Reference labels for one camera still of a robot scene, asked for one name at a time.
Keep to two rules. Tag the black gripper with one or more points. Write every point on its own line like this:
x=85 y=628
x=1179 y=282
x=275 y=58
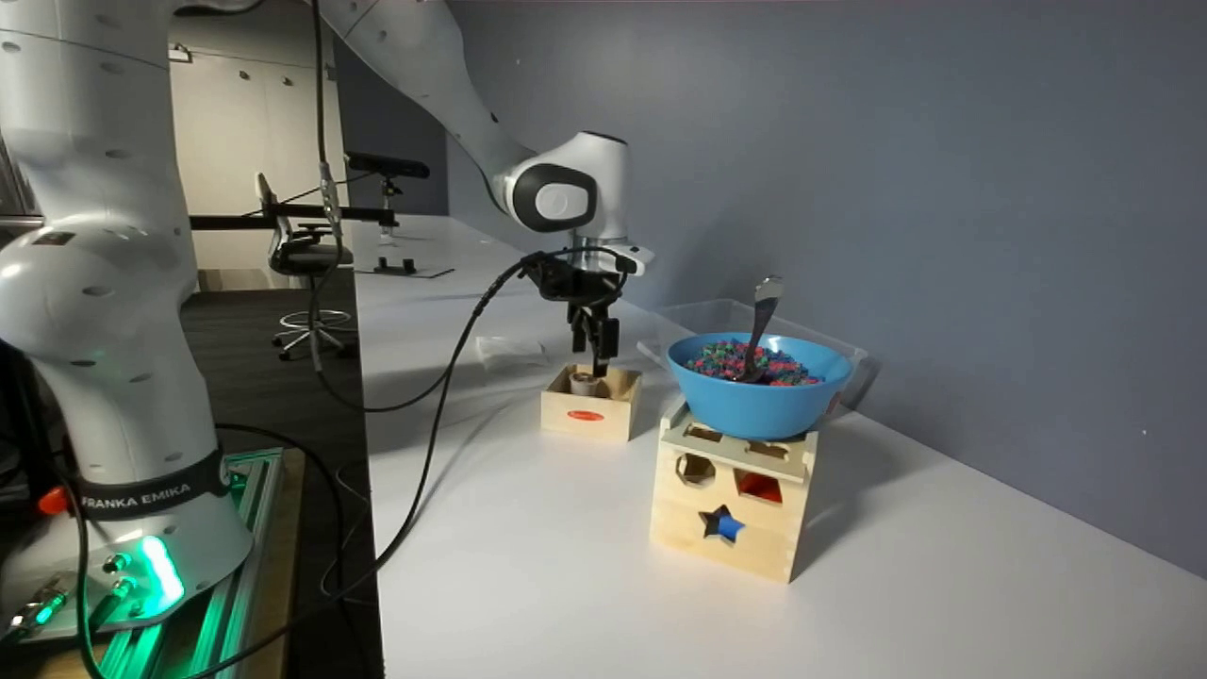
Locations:
x=589 y=282

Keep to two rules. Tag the white coffee pod container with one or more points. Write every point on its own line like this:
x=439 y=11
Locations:
x=585 y=383

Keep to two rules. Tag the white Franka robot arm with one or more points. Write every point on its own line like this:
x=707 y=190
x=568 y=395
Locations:
x=99 y=315

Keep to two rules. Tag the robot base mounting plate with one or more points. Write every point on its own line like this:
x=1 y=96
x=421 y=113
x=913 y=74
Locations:
x=252 y=568

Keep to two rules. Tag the open wooden box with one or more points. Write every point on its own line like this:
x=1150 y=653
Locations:
x=585 y=426

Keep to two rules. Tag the colourful plastic beads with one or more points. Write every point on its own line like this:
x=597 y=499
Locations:
x=721 y=364

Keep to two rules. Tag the metal spoon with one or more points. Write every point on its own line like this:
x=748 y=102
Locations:
x=763 y=305

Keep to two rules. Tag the blue plastic bowl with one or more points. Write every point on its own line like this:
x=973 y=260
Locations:
x=759 y=408

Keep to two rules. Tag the wooden shape sorter cube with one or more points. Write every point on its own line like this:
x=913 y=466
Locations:
x=780 y=543

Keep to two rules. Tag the black office chair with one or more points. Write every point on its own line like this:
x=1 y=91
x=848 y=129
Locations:
x=307 y=260

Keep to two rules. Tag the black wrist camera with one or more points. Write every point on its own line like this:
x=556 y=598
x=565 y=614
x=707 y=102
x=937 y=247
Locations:
x=546 y=273

